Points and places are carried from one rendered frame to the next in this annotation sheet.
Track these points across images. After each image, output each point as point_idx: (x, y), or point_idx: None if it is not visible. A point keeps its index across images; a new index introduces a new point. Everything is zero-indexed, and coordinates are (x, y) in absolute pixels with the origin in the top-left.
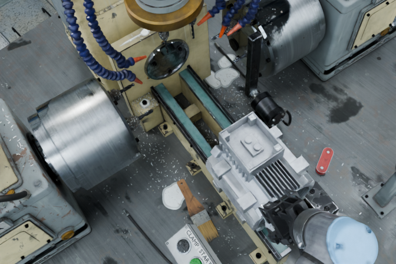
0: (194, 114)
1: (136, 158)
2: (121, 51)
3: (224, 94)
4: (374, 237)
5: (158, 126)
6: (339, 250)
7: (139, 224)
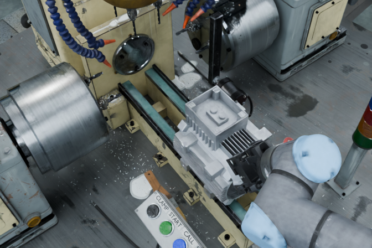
0: (160, 110)
1: (104, 139)
2: None
3: (188, 94)
4: (336, 146)
5: (125, 123)
6: (305, 156)
7: (107, 214)
